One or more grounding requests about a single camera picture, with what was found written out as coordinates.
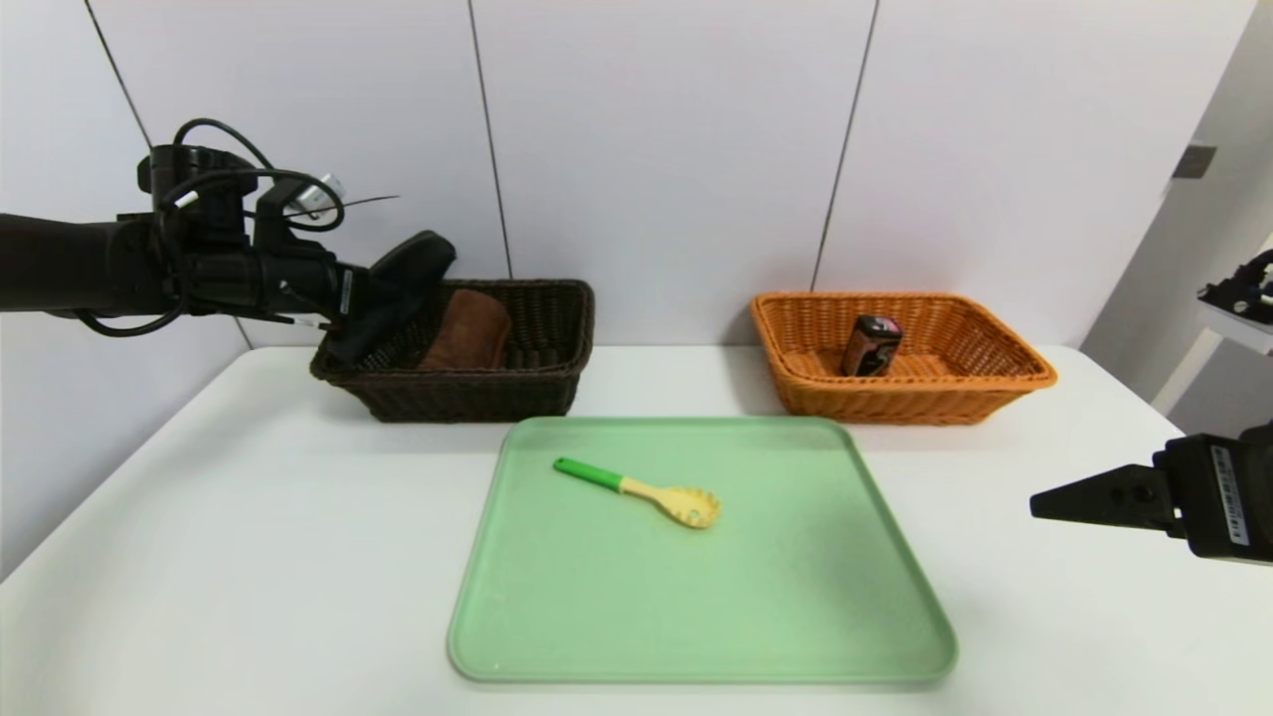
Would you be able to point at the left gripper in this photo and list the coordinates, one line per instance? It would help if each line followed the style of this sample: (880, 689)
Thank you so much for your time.
(350, 294)

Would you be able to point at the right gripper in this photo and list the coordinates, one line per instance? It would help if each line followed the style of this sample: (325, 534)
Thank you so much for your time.
(1215, 495)

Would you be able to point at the brown towel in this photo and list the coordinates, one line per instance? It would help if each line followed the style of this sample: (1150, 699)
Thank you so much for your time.
(472, 333)

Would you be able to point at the small black pink snack box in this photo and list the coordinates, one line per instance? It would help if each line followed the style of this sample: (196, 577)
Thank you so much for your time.
(870, 348)

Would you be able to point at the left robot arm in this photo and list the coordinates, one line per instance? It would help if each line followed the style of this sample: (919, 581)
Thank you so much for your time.
(70, 264)

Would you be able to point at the dark brown wicker basket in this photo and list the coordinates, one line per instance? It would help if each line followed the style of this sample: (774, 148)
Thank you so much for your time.
(477, 398)

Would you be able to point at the orange wicker basket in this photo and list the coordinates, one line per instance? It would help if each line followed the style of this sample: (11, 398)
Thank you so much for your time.
(895, 403)

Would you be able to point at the green plastic tray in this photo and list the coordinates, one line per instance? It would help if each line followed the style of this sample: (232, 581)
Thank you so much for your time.
(696, 597)

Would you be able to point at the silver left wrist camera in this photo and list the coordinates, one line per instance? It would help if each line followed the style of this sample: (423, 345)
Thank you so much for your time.
(320, 194)

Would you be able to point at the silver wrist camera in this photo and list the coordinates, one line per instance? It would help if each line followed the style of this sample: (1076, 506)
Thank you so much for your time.
(1243, 298)
(320, 194)

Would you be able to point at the black left camera bracket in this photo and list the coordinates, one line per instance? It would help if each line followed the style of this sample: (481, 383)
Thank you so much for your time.
(271, 224)

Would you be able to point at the white door frame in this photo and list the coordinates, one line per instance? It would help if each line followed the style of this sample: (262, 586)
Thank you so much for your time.
(1193, 373)

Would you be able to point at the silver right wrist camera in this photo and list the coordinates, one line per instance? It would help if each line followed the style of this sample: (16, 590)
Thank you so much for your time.
(1243, 298)

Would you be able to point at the gray wall plate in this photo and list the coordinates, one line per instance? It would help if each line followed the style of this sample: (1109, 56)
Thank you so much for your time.
(1190, 162)

